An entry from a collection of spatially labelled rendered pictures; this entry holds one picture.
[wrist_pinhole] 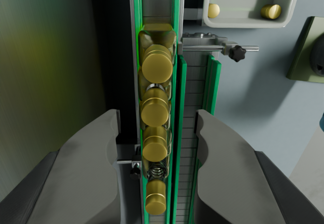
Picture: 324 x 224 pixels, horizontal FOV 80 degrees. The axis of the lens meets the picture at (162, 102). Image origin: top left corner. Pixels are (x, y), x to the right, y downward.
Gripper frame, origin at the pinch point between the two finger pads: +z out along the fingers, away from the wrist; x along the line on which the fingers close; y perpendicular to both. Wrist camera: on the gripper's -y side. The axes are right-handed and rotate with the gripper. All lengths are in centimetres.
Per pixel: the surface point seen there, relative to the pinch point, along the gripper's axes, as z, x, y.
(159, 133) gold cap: 11.4, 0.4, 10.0
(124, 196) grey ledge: 37, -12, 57
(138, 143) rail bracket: 35.8, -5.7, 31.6
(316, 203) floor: 125, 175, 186
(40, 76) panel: 8.5, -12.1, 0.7
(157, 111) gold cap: 9.1, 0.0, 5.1
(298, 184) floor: 125, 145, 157
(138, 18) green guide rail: 28.8, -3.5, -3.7
